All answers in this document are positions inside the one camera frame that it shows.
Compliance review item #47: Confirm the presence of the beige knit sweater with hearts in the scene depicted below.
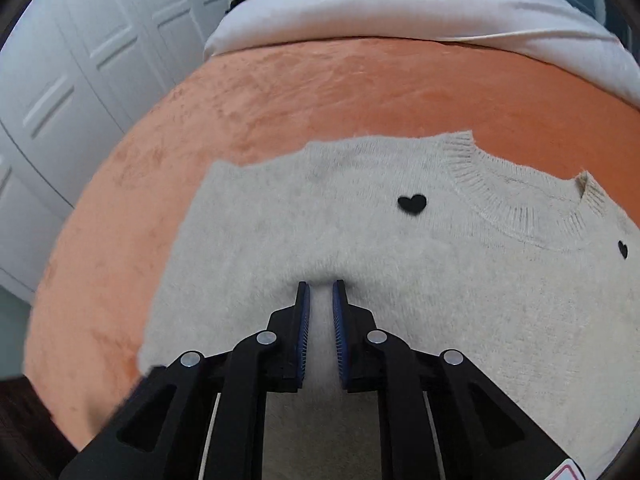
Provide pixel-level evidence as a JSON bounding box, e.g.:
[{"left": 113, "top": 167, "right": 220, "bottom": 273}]
[{"left": 137, "top": 131, "right": 640, "bottom": 480}]

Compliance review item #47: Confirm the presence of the white panelled wardrobe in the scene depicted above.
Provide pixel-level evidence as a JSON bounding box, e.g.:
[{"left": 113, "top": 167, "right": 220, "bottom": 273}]
[{"left": 0, "top": 0, "right": 240, "bottom": 306}]

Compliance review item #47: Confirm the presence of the orange plush blanket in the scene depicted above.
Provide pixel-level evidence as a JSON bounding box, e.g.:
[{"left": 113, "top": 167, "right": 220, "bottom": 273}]
[{"left": 24, "top": 36, "right": 640, "bottom": 453}]

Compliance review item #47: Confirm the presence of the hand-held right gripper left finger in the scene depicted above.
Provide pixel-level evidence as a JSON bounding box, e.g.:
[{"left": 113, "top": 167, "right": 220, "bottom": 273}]
[{"left": 59, "top": 280, "right": 312, "bottom": 480}]

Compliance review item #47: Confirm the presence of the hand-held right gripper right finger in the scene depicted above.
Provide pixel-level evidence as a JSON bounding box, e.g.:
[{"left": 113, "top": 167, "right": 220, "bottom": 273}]
[{"left": 332, "top": 280, "right": 586, "bottom": 480}]

